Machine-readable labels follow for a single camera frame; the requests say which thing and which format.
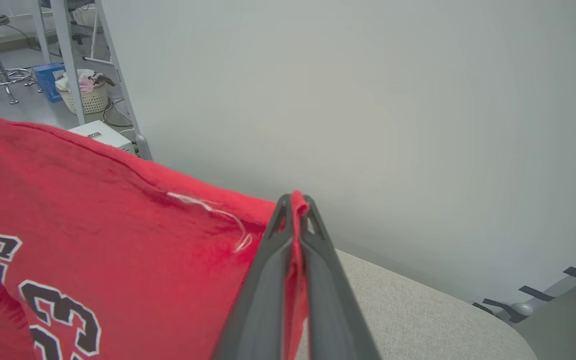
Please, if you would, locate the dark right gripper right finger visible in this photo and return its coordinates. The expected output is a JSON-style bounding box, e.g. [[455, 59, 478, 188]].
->
[[298, 195, 383, 360]]

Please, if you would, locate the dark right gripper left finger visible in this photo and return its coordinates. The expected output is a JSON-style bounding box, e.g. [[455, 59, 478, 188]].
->
[[210, 194, 301, 360]]

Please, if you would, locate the red white sports jersey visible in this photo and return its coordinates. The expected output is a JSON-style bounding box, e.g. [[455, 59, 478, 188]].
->
[[0, 105, 314, 360]]

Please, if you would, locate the white electrical device box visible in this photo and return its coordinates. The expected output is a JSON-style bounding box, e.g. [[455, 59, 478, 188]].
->
[[68, 120, 136, 155]]

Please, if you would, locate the cream woven laundry basket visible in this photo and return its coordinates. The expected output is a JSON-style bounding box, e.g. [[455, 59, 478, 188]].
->
[[55, 82, 110, 116]]

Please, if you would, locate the pink white clothes pile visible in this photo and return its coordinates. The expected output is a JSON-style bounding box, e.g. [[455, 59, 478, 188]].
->
[[58, 69, 116, 93]]

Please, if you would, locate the blue cardboard box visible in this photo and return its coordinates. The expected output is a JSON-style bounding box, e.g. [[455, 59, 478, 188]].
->
[[32, 62, 66, 103]]

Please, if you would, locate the grey metal frame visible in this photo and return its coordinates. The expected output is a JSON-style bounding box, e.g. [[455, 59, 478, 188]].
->
[[30, 0, 153, 161]]

